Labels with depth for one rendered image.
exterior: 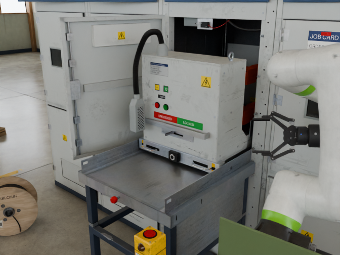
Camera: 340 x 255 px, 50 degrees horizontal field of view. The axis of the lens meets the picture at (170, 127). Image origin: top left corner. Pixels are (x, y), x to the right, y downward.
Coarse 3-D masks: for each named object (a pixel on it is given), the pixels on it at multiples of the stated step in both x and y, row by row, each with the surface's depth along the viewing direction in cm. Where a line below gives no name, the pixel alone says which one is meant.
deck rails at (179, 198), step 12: (132, 144) 203; (96, 156) 185; (108, 156) 192; (120, 156) 199; (240, 156) 185; (84, 168) 181; (96, 168) 185; (228, 168) 178; (204, 180) 164; (216, 180) 172; (180, 192) 151; (192, 192) 158; (168, 204) 147; (180, 204) 152
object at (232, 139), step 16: (224, 64) 161; (240, 64) 172; (224, 80) 164; (240, 80) 175; (224, 96) 167; (240, 96) 178; (224, 112) 170; (240, 112) 182; (224, 128) 173; (240, 128) 185; (224, 144) 176; (240, 144) 189; (224, 160) 180
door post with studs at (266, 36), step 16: (272, 0) 165; (272, 16) 167; (272, 32) 169; (256, 96) 183; (256, 112) 185; (256, 128) 188; (256, 144) 190; (256, 160) 192; (256, 176) 194; (256, 192) 197; (256, 208) 200; (256, 224) 202
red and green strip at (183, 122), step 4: (156, 112) 192; (156, 116) 193; (160, 116) 191; (164, 116) 189; (168, 116) 187; (172, 116) 186; (168, 120) 188; (172, 120) 186; (176, 120) 184; (180, 120) 183; (184, 120) 181; (188, 120) 179; (184, 124) 181; (188, 124) 180; (192, 124) 178; (196, 124) 176; (200, 124) 175; (196, 128) 177; (200, 128) 175
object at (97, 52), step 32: (64, 32) 176; (96, 32) 186; (128, 32) 197; (64, 64) 180; (96, 64) 194; (128, 64) 206; (96, 96) 199; (128, 96) 211; (96, 128) 204; (128, 128) 217
